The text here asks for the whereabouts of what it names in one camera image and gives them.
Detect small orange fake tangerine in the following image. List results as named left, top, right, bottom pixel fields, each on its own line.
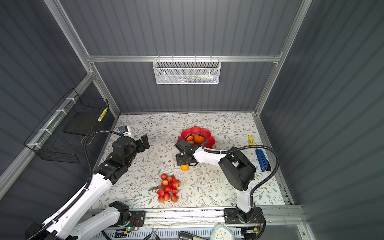
left=180, top=165, right=189, bottom=171

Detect large fake orange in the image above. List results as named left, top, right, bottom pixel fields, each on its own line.
left=193, top=135, right=206, bottom=145

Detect red fake grape bunch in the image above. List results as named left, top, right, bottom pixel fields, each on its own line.
left=157, top=174, right=182, bottom=203

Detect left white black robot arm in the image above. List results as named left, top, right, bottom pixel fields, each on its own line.
left=25, top=133, right=150, bottom=240

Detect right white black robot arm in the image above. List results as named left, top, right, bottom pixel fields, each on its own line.
left=175, top=139, right=263, bottom=225

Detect red flower-shaped fruit bowl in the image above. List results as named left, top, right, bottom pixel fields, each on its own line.
left=178, top=127, right=216, bottom=149

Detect yellow item in black basket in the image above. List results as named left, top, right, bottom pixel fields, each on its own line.
left=97, top=107, right=109, bottom=122

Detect yellow marker on table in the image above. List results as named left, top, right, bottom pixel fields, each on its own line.
left=248, top=135, right=254, bottom=146

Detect blue tool on table edge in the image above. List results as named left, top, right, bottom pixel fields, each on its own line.
left=256, top=149, right=272, bottom=172

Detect items in white basket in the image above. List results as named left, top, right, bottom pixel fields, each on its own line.
left=180, top=74, right=219, bottom=84

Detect white clock at front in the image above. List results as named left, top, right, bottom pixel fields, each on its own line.
left=210, top=224, right=235, bottom=240

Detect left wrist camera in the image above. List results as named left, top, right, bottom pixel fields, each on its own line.
left=118, top=125, right=133, bottom=138

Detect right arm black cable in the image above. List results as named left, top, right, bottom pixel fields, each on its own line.
left=184, top=133, right=280, bottom=196

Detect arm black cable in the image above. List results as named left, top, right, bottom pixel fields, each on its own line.
left=26, top=130, right=125, bottom=240
left=184, top=133, right=280, bottom=196

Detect black wire basket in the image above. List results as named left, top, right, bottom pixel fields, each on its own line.
left=24, top=91, right=109, bottom=164

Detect white wire mesh basket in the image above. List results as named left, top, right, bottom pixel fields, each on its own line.
left=153, top=59, right=222, bottom=85

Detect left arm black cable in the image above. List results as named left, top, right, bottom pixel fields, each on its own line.
left=26, top=130, right=125, bottom=240

